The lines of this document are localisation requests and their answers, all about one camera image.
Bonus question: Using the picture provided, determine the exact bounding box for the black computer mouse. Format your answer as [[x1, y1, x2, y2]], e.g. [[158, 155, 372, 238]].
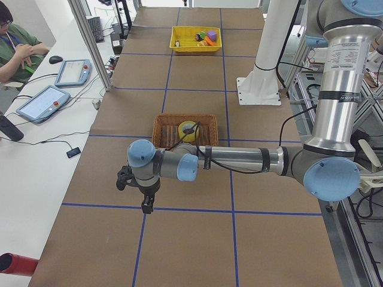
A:
[[48, 56, 63, 65]]

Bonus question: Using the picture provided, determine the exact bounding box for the brown wicker basket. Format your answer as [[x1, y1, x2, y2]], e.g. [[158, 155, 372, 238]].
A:
[[152, 114, 218, 148]]

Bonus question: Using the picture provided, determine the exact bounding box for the far teach pendant tablet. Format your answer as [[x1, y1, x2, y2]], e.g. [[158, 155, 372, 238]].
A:
[[54, 59, 92, 88]]

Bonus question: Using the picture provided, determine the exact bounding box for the near teach pendant tablet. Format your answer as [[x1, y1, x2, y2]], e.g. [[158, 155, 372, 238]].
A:
[[16, 86, 70, 124]]

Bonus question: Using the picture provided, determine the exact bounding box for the small black usb device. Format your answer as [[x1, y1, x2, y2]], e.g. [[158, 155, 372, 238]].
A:
[[66, 147, 81, 158]]

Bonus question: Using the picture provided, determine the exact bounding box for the white camera stand post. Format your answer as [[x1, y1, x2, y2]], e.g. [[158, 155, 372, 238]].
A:
[[236, 0, 300, 106]]

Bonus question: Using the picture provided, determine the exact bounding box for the purple foam block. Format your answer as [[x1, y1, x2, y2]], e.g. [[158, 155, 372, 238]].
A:
[[206, 30, 217, 42]]

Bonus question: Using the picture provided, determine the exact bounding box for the person in green shirt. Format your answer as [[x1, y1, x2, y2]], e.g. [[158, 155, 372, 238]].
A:
[[1, 3, 50, 84]]

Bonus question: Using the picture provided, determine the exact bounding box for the red cylinder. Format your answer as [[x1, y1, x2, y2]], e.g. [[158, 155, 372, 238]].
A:
[[1, 253, 39, 277]]

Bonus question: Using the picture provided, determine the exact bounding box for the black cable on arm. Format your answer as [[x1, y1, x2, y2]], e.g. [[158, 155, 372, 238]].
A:
[[166, 103, 320, 175]]

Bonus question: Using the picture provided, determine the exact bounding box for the aluminium frame post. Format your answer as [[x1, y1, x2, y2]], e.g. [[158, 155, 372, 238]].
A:
[[68, 0, 112, 91]]

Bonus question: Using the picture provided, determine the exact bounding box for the teach pendant tablet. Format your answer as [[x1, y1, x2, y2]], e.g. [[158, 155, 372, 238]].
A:
[[54, 59, 92, 88], [16, 86, 70, 124]]

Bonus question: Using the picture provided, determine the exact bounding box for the toy carrot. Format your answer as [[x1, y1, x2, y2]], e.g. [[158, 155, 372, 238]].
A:
[[204, 36, 216, 46]]

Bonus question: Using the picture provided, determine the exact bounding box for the black keyboard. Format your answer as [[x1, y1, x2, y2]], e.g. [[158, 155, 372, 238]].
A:
[[87, 17, 104, 43]]

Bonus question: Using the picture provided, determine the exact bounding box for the small black-lidded jar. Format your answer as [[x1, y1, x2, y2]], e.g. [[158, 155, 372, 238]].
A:
[[195, 34, 203, 42]]

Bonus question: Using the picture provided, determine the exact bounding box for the toy croissant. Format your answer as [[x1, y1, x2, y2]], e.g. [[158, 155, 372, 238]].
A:
[[197, 40, 209, 47]]

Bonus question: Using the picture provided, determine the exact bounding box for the yellow tape roll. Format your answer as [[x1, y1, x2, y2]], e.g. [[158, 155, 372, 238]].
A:
[[178, 121, 199, 143]]

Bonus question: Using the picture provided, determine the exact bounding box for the yellow plastic basket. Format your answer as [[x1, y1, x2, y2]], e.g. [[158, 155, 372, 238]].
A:
[[169, 26, 222, 53]]

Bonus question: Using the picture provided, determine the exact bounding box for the black bottle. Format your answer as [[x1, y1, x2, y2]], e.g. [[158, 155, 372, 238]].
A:
[[0, 115, 24, 142]]

